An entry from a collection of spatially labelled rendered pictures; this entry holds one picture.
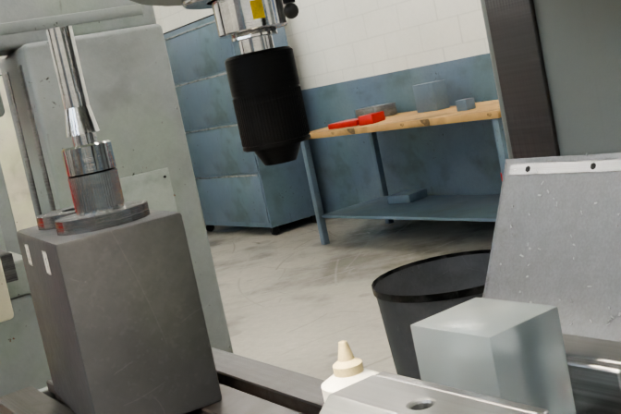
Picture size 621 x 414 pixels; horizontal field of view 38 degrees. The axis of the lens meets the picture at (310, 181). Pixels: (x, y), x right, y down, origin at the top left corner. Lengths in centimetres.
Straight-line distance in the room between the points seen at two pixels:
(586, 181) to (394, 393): 45
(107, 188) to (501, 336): 50
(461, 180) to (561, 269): 594
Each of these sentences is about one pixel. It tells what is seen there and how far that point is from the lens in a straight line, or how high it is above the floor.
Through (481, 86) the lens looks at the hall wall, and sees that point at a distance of 648.
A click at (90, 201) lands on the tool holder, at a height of 117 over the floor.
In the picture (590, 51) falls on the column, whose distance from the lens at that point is 89.
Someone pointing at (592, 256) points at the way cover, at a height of 103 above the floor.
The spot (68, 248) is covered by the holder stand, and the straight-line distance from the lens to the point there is 83.
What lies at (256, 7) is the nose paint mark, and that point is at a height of 129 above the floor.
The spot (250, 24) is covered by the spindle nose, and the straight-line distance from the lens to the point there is 59.
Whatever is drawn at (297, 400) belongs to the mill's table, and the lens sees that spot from 85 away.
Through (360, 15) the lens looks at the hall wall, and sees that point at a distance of 743.
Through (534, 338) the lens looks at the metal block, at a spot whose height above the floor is 109.
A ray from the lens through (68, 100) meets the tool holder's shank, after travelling 88.
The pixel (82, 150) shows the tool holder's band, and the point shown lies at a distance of 87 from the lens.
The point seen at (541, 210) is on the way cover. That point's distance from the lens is 92.
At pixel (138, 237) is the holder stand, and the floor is 113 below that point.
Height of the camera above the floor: 124
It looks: 6 degrees down
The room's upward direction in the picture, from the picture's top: 12 degrees counter-clockwise
